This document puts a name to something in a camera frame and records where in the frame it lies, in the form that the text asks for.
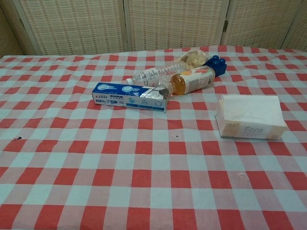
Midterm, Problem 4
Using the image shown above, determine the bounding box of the blue white toothpaste box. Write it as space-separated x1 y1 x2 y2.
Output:
92 82 170 114

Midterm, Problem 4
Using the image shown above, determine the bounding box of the clear empty plastic bottle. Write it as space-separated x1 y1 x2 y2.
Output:
126 61 188 87

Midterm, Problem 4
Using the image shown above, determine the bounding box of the beige woven screen panel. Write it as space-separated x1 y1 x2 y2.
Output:
13 0 129 56
122 0 230 52
0 4 26 58
282 4 307 51
220 0 299 49

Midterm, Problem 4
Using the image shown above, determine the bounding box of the orange drink plastic bottle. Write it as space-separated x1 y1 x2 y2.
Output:
157 66 215 96

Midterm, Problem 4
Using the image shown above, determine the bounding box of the clear bag of snacks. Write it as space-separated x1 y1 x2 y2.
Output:
179 49 210 69

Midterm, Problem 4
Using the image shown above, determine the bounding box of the blue toy building block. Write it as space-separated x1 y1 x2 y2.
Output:
204 55 228 78

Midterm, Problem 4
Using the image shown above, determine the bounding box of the red white checked tablecloth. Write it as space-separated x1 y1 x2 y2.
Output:
0 45 307 230

